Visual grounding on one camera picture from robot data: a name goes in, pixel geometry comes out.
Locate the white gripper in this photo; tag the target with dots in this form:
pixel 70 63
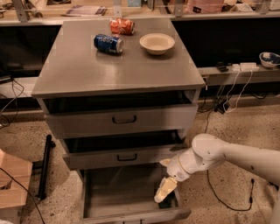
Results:
pixel 177 168

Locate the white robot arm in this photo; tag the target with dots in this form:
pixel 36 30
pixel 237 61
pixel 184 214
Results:
pixel 208 151

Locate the middle grey drawer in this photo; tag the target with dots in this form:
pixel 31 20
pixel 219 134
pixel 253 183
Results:
pixel 95 152

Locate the grey drawer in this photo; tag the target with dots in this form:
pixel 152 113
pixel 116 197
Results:
pixel 125 195
pixel 118 114
pixel 95 152

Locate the bottom grey drawer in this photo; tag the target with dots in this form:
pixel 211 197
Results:
pixel 125 195

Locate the top grey drawer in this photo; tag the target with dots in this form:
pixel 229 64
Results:
pixel 118 114

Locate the grey drawer cabinet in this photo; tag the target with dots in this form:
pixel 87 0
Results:
pixel 75 68

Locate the black power adapter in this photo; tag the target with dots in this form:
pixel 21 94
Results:
pixel 222 107

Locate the black remote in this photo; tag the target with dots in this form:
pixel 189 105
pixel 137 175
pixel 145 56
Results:
pixel 221 67

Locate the black bar on floor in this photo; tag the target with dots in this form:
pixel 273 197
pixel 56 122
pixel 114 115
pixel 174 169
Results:
pixel 49 144

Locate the cream bowl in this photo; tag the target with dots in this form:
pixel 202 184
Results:
pixel 157 43

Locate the white power strip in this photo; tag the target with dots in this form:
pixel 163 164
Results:
pixel 248 66

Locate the blue soda can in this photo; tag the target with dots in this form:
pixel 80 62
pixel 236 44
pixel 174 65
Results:
pixel 108 44

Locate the wooden box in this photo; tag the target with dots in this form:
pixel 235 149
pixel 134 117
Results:
pixel 15 176

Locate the blue white bowl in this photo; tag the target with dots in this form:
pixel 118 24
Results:
pixel 269 59

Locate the orange soda can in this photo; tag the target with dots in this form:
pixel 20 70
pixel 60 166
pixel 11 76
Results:
pixel 122 26

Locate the magazine on back shelf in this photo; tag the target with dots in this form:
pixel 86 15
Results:
pixel 85 10

